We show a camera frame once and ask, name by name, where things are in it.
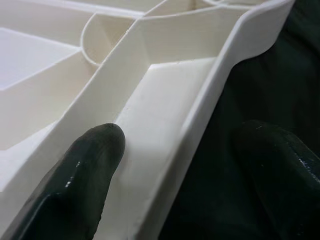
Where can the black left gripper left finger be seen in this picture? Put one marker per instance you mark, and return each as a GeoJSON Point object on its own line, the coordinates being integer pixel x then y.
{"type": "Point", "coordinates": [75, 190]}

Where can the black cloth cover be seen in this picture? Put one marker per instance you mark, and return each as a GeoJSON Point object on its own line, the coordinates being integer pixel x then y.
{"type": "Point", "coordinates": [262, 87]}

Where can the white plastic table top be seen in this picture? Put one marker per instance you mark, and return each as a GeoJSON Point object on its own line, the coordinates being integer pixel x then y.
{"type": "Point", "coordinates": [162, 100]}

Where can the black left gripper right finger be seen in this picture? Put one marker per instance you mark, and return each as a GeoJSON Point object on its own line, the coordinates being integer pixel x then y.
{"type": "Point", "coordinates": [282, 180]}

